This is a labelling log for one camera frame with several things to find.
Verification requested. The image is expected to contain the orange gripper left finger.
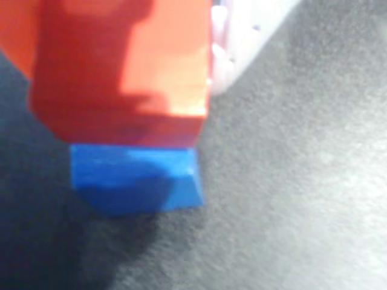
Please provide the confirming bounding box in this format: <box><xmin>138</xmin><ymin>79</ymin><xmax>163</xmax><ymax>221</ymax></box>
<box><xmin>0</xmin><ymin>0</ymin><xmax>39</xmax><ymax>84</ymax></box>

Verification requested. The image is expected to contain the black table mat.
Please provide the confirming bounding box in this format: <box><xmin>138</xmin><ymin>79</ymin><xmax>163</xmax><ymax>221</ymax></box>
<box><xmin>0</xmin><ymin>0</ymin><xmax>387</xmax><ymax>290</ymax></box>

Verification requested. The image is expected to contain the red cube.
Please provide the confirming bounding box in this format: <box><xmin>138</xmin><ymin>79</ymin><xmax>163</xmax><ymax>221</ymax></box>
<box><xmin>28</xmin><ymin>0</ymin><xmax>213</xmax><ymax>149</ymax></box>

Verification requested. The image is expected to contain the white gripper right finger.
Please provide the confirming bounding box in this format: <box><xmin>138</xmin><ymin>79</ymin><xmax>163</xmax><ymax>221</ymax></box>
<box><xmin>210</xmin><ymin>0</ymin><xmax>303</xmax><ymax>97</ymax></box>

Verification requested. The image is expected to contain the blue cube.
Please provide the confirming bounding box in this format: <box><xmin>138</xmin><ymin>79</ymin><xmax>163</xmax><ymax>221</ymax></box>
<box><xmin>70</xmin><ymin>144</ymin><xmax>206</xmax><ymax>218</ymax></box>

